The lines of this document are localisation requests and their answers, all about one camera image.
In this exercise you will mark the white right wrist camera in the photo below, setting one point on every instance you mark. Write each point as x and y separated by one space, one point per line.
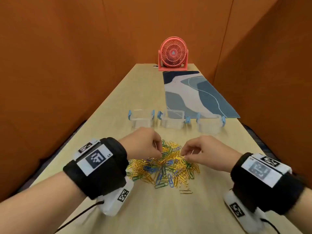
243 216

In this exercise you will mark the pile of mixed paper clips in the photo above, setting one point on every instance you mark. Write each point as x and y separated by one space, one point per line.
170 168

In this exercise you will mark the person's right forearm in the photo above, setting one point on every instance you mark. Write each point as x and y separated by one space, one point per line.
302 212

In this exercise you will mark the person's left hand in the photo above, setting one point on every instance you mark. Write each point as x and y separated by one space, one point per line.
141 143

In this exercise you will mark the black right wristband with tags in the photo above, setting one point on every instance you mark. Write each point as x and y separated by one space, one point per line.
253 190

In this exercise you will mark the blue patterned desk mat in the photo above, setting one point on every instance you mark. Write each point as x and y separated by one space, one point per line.
207 95

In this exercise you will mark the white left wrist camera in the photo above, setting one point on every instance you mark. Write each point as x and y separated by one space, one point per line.
114 202

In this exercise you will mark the clear box with blue latches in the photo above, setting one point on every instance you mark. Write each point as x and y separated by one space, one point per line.
173 123
209 125
141 121

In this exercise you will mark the pink desk fan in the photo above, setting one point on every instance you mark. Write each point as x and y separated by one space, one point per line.
173 53

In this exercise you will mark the person's right hand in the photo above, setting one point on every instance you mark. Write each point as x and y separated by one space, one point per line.
212 153

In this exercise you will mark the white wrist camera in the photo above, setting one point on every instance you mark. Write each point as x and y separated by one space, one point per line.
114 202
243 216

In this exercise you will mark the person's left forearm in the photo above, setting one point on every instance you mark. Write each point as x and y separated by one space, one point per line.
36 207

